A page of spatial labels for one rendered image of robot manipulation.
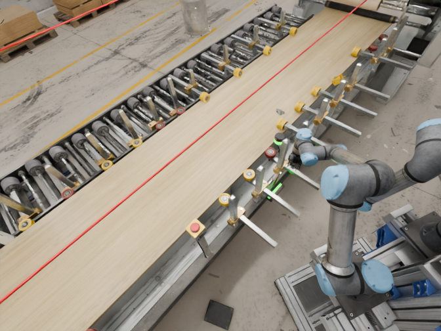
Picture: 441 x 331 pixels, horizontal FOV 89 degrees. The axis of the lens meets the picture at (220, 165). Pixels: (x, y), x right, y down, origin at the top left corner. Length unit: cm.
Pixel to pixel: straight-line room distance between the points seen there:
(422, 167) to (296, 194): 163
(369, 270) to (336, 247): 17
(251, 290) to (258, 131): 137
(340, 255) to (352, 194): 26
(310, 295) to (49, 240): 186
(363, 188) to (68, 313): 151
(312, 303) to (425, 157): 138
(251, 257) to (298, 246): 46
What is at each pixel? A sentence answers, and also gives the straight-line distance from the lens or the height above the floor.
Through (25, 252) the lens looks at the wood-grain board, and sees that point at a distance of 189.
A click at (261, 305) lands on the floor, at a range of 225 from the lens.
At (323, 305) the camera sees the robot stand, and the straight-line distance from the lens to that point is 210.
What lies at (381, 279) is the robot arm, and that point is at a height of 127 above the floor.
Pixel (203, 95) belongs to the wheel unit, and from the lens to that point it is 205.
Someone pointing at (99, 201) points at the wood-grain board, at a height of 90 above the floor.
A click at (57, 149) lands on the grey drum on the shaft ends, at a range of 235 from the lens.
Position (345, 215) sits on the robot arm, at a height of 148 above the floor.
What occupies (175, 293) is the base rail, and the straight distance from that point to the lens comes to 159.
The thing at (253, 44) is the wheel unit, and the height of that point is 97.
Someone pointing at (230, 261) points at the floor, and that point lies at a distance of 228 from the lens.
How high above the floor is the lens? 224
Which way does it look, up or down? 56 degrees down
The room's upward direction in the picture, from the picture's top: 8 degrees counter-clockwise
